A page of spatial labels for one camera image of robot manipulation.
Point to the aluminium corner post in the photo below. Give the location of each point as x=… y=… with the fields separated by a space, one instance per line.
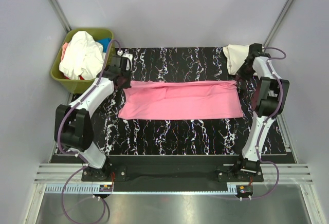
x=278 y=22
x=60 y=15

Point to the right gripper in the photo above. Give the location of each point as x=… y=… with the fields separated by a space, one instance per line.
x=240 y=75

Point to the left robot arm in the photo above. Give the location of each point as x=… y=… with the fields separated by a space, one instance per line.
x=73 y=130

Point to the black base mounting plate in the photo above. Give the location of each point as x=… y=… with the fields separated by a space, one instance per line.
x=151 y=174

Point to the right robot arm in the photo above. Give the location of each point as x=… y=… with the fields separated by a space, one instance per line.
x=267 y=103

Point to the olive green plastic basket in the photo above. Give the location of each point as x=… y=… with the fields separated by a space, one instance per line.
x=77 y=86

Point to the right aluminium corner post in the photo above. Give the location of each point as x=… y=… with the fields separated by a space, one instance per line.
x=278 y=22

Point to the white shirt in basket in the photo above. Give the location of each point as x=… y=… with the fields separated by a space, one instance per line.
x=82 y=56

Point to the pink t-shirt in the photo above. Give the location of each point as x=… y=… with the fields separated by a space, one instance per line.
x=200 y=100

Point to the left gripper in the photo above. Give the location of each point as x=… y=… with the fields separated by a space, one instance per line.
x=127 y=84

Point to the left aluminium corner post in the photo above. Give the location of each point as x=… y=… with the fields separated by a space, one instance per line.
x=60 y=15

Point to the blue garment in basket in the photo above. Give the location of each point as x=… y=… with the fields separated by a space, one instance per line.
x=104 y=42

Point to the folded cream t-shirt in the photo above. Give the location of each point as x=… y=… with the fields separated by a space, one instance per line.
x=236 y=55

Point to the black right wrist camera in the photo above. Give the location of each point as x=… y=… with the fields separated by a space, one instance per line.
x=256 y=50

